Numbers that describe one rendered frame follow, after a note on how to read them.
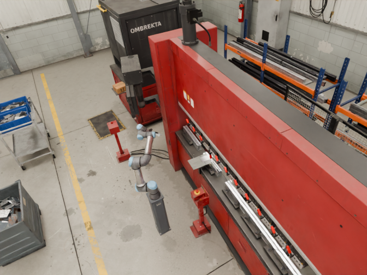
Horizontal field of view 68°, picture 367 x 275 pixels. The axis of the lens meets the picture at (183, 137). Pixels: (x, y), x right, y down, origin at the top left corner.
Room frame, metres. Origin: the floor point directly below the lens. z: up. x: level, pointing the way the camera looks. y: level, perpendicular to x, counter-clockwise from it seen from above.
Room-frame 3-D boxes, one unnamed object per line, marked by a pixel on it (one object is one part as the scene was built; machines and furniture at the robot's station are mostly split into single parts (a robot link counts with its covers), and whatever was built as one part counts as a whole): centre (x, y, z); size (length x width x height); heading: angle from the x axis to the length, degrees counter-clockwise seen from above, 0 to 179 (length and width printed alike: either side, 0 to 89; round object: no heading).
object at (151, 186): (2.12, 0.45, 0.94); 0.13 x 0.12 x 0.14; 82
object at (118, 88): (4.48, 1.07, 1.04); 0.30 x 0.26 x 0.12; 24
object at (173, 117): (3.43, -0.14, 1.15); 0.85 x 0.25 x 2.30; 110
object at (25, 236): (2.25, 2.53, 0.36); 0.80 x 0.60 x 0.72; 24
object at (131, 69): (3.47, 0.60, 1.53); 0.51 x 0.25 x 0.85; 9
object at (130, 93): (3.41, 0.68, 1.42); 0.45 x 0.12 x 0.36; 9
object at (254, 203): (1.53, -0.64, 1.26); 0.15 x 0.09 x 0.17; 20
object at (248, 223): (1.49, -0.60, 0.89); 0.30 x 0.05 x 0.03; 20
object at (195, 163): (2.40, -0.17, 1.00); 0.26 x 0.18 x 0.01; 110
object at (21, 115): (3.98, 2.90, 0.92); 0.50 x 0.36 x 0.18; 114
